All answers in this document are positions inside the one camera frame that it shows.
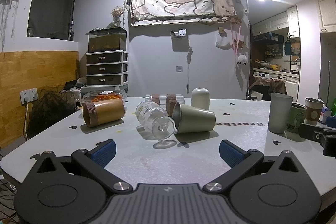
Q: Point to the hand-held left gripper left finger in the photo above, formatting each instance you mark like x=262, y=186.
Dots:
x=103, y=153

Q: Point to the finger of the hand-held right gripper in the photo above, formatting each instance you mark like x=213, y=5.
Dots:
x=315, y=134

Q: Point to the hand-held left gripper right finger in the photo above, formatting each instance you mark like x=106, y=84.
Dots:
x=231, y=154

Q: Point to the paper coffee cup with sleeve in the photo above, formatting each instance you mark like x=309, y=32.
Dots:
x=313, y=112

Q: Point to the tall grey cup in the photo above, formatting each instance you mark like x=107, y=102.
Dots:
x=279, y=113

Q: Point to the bamboo cup with brown sleeve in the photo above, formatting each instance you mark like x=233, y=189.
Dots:
x=107, y=111

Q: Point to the olive green metal cup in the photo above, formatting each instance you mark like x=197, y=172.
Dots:
x=195, y=119

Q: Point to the clear footed glass cup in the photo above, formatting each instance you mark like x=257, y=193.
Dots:
x=151, y=113

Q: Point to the white rounded cup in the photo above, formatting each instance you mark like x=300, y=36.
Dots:
x=200, y=99

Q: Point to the clear cup with brown sleeve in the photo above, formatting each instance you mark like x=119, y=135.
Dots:
x=172, y=100
x=155, y=99

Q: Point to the blue tissue pack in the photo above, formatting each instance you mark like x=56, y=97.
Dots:
x=325, y=113

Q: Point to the green printed mug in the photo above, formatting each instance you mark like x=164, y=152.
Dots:
x=295, y=119

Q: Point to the green bottle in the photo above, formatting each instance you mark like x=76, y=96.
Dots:
x=334, y=108

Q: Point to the clear plastic food container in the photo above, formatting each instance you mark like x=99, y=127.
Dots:
x=105, y=96

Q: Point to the chair with brown cloth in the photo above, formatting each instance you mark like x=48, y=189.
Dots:
x=267, y=87

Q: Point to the black net heap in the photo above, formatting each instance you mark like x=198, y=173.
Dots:
x=51, y=111

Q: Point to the white washing machine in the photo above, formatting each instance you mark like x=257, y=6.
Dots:
x=275, y=79

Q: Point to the white plastic drawer unit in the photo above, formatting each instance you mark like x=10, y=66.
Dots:
x=105, y=67

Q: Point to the white sheep plush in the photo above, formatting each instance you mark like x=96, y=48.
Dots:
x=242, y=60

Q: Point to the white tall cabinet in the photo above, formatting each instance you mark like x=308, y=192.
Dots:
x=326, y=29

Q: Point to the white plastic bag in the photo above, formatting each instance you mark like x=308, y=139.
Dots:
x=223, y=43

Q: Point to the glass fish tank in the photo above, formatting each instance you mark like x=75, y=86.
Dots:
x=107, y=40

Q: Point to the pink ribbon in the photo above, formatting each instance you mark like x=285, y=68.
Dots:
x=236, y=40

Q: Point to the dried flowers in vase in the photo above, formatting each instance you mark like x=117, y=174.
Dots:
x=117, y=15

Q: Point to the cartoon printed cloth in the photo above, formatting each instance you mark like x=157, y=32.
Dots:
x=181, y=3

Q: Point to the white wall socket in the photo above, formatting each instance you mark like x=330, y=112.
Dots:
x=29, y=95

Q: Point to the small grey wall switch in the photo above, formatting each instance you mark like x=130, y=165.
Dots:
x=179, y=69

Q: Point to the white kitchen wall cabinets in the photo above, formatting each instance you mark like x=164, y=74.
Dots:
x=273, y=23

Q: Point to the wall mounted holder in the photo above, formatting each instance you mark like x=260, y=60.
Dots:
x=179, y=33

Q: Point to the white macrame wall hanging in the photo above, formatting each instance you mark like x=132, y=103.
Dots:
x=8, y=3

